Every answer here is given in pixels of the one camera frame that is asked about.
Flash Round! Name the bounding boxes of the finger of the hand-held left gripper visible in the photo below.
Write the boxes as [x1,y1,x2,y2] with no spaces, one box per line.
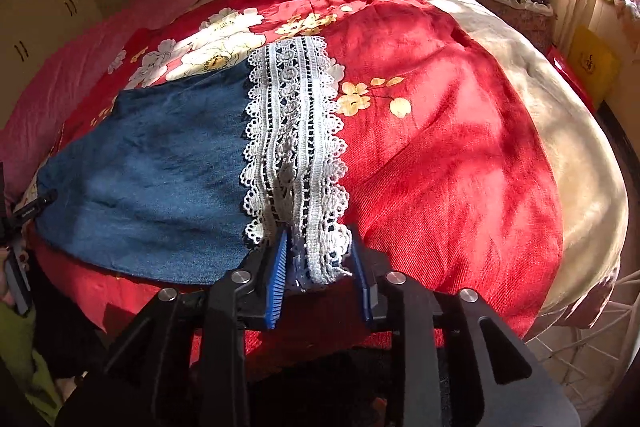
[12,189,58,223]

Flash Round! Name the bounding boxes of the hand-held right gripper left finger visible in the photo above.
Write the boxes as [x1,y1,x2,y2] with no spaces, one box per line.
[55,227,291,427]

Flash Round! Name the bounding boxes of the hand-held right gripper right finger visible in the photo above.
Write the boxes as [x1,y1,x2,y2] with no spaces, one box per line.
[350,224,581,427]

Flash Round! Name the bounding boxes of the denim pants with lace trim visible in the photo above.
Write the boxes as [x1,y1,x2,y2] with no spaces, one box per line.
[35,36,353,295]

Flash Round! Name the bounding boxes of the person's left hand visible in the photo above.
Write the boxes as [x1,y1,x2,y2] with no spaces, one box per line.
[0,244,31,308]

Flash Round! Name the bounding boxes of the yellow-green garment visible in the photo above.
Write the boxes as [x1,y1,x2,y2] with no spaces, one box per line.
[0,302,66,423]

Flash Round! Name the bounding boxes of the pink quilt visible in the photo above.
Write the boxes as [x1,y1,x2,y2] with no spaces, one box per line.
[0,0,236,202]

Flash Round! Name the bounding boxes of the red floral blanket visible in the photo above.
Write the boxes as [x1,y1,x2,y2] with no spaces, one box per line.
[30,0,566,383]

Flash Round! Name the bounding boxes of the cream bed sheet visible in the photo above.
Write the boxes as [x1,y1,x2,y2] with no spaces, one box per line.
[195,0,631,318]

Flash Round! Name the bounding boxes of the red box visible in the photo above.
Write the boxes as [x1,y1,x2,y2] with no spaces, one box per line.
[547,46,597,108]

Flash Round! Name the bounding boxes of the lace-trimmed laundry basket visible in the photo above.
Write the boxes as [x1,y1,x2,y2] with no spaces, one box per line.
[467,0,556,52]

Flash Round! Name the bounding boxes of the yellow bag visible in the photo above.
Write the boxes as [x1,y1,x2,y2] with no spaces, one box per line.
[567,26,621,105]

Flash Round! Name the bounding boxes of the white wire rack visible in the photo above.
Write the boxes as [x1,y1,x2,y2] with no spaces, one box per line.
[520,267,640,408]

